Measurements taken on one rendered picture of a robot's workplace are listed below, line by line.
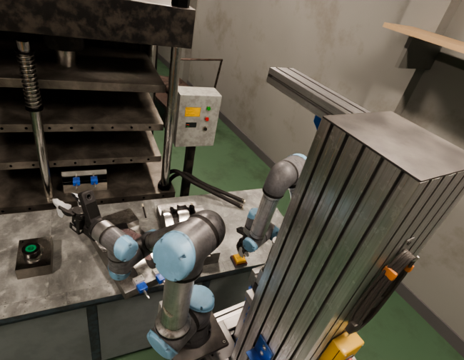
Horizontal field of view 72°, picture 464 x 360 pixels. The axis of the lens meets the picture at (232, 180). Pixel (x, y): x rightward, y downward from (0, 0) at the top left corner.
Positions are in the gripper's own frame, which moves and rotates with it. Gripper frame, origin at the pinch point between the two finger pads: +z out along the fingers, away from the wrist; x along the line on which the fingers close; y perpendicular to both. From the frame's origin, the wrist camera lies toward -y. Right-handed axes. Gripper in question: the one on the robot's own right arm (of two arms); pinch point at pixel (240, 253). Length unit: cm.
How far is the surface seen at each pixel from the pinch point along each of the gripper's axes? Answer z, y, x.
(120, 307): 27, 0, -68
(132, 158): -16, -83, -50
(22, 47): -86, -78, -102
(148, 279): 1, 4, -54
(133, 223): -3, -34, -56
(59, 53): -75, -110, -88
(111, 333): 52, 0, -73
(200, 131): -33, -89, -1
